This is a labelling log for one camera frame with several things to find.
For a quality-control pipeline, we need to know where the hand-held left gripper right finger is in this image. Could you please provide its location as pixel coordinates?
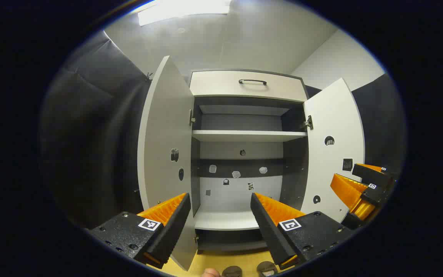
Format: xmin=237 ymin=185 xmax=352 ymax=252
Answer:
xmin=250 ymin=192 xmax=355 ymax=270

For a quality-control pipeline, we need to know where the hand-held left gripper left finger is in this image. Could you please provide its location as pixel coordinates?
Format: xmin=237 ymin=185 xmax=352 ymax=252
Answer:
xmin=89 ymin=192 xmax=192 ymax=270

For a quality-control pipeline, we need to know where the brown plush shoe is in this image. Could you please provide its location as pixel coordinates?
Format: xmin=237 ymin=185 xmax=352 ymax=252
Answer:
xmin=257 ymin=261 xmax=278 ymax=277
xmin=221 ymin=265 xmax=243 ymax=277

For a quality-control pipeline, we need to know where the grey cabinet door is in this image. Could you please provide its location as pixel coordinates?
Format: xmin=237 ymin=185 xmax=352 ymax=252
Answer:
xmin=300 ymin=78 xmax=366 ymax=224
xmin=137 ymin=56 xmax=200 ymax=272

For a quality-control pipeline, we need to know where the grey shoe cabinet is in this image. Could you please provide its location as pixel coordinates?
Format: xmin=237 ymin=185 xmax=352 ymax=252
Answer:
xmin=189 ymin=69 xmax=310 ymax=254

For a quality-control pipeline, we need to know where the beige cabinet drawer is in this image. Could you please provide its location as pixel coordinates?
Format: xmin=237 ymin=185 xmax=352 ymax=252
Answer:
xmin=190 ymin=70 xmax=308 ymax=103

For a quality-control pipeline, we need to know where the ceiling light panel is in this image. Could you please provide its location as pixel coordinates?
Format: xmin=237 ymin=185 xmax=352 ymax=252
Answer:
xmin=137 ymin=0 xmax=231 ymax=27

